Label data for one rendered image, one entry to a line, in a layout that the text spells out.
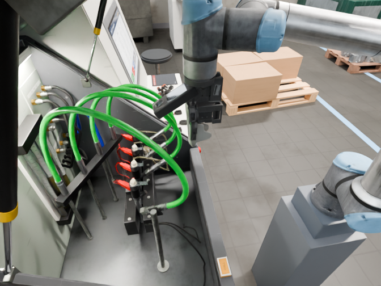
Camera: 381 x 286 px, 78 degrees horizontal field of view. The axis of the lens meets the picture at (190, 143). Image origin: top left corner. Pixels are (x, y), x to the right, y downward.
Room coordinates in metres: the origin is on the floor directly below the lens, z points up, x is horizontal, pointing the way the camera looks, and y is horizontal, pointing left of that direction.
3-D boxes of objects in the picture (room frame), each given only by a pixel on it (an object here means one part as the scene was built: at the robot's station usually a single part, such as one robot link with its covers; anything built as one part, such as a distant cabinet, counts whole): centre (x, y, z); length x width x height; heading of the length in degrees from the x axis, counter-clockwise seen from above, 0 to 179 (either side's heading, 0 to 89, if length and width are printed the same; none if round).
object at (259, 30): (0.50, -0.12, 1.54); 0.11 x 0.11 x 0.08; 80
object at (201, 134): (0.49, -0.03, 1.27); 0.06 x 0.03 x 0.09; 99
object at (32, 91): (0.66, 0.47, 1.20); 0.13 x 0.03 x 0.31; 9
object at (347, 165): (0.54, -0.54, 1.07); 0.13 x 0.12 x 0.14; 170
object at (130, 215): (0.58, 0.19, 0.91); 0.34 x 0.10 x 0.15; 9
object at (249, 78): (3.04, -0.98, 0.24); 1.30 x 0.89 x 0.47; 104
